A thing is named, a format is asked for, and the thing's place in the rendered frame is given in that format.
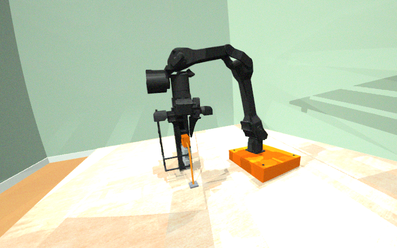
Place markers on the orange power cord with plug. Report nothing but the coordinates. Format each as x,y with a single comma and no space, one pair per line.
185,140

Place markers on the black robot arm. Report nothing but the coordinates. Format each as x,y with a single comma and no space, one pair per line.
158,81

